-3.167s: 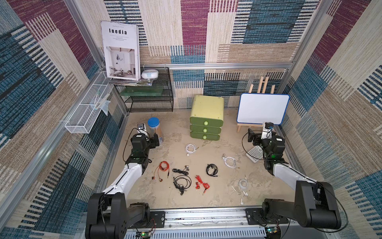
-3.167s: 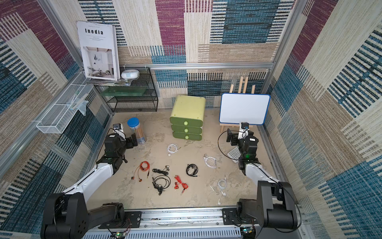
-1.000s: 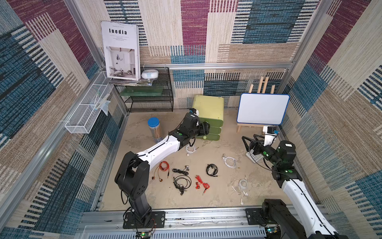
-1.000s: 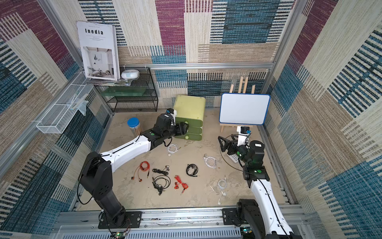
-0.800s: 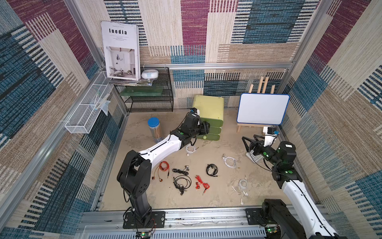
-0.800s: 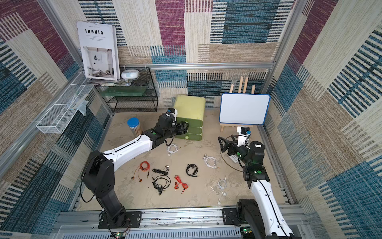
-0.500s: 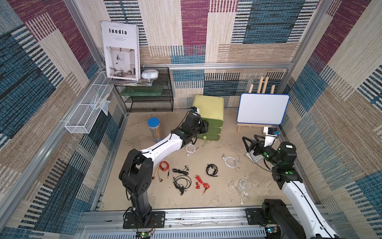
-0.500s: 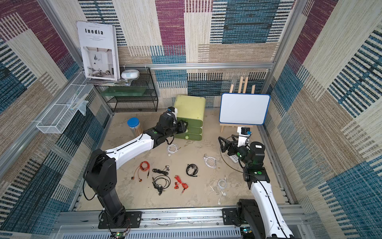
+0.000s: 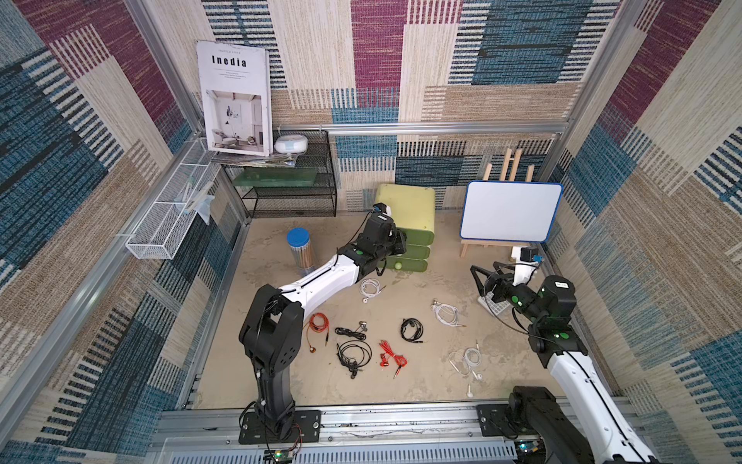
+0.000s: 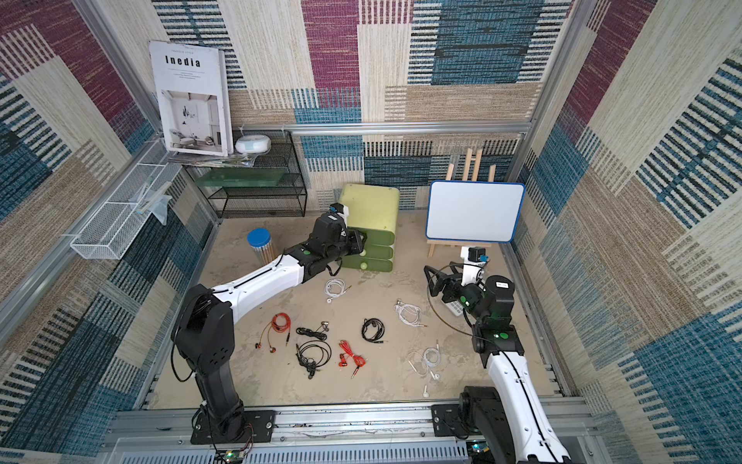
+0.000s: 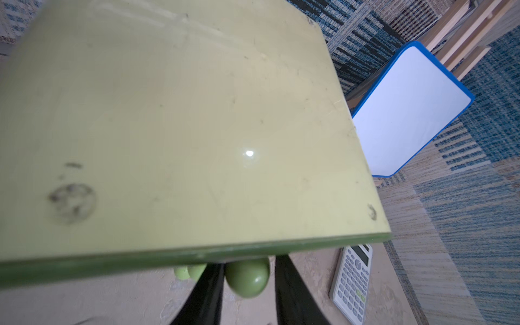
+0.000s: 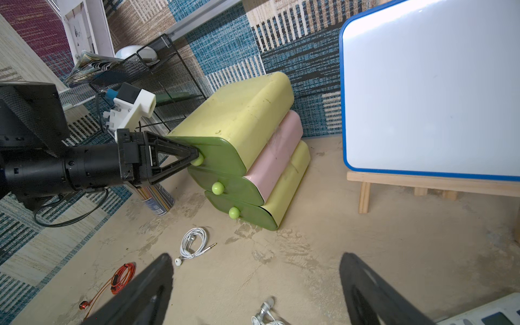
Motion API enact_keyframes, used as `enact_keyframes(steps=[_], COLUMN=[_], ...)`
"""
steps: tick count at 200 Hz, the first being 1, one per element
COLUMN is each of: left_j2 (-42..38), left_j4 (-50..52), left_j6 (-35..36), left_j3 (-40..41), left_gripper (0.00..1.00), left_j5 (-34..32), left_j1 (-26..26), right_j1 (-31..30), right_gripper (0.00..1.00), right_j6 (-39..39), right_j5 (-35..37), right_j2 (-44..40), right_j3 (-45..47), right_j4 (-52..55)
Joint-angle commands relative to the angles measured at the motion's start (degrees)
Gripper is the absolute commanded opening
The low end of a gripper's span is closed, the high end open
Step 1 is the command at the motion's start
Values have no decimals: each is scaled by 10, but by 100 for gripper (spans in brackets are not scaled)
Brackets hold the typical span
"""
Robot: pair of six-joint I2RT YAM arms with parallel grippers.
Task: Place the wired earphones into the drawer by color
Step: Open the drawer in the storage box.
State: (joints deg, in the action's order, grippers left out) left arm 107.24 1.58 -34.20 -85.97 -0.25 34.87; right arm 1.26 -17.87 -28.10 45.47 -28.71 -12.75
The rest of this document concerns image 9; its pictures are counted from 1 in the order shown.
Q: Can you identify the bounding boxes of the red earphones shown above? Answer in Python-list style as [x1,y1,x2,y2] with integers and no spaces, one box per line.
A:
[305,312,330,353]
[379,340,408,378]

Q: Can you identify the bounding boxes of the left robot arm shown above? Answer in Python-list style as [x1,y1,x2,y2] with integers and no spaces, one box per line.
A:
[239,203,406,439]

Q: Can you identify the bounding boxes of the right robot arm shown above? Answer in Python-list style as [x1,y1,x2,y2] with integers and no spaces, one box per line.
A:
[471,262,659,463]

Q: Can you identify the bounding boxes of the green three-drawer cabinet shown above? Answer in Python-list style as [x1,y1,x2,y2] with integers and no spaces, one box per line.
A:
[376,184,436,273]

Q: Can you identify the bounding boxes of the white earphones near cabinet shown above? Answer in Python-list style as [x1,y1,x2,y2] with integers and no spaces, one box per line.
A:
[359,278,386,304]

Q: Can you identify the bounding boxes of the white earphones centre right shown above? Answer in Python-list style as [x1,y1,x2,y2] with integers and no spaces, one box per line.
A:
[431,300,464,328]

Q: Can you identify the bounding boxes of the black earphones round coil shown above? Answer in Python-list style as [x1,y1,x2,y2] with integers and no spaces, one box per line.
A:
[400,318,424,344]

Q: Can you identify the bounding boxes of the black earphones large loop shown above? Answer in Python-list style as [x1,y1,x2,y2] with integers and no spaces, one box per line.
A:
[336,339,373,379]

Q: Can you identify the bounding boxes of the white calculator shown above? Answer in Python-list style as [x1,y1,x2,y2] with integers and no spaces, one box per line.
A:
[477,292,512,317]

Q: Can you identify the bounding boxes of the small whiteboard on easel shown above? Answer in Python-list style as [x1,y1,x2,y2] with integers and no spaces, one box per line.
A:
[460,149,563,258]

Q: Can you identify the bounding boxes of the blue-lid pencil canister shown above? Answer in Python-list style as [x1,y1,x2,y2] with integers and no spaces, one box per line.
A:
[287,227,316,276]

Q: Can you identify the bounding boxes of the green sheet on shelf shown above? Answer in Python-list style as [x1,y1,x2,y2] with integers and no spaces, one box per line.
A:
[233,167,318,188]

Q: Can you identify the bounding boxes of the white oval case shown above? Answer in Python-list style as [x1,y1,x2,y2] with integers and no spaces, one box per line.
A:
[274,135,308,155]

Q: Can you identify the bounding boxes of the Inedia magazine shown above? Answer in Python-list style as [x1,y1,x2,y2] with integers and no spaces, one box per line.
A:
[196,41,274,158]

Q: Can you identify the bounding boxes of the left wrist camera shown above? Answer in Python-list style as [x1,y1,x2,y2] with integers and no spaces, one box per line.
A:
[373,203,391,216]

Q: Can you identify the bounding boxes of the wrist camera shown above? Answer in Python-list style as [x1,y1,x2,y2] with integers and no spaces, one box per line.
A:
[373,203,391,216]
[511,247,543,285]

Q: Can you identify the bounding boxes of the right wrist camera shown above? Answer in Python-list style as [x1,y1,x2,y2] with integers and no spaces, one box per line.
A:
[511,247,543,285]

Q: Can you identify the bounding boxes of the black wire shelf rack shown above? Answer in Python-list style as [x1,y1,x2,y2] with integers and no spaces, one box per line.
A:
[214,130,337,220]

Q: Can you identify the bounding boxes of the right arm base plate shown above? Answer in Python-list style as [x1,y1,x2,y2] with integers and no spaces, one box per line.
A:
[477,403,556,440]

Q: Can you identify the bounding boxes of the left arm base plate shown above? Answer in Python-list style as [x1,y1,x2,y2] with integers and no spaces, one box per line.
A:
[238,410,322,445]

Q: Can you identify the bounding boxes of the white wire basket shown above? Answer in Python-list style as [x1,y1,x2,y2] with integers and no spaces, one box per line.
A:
[126,164,218,260]

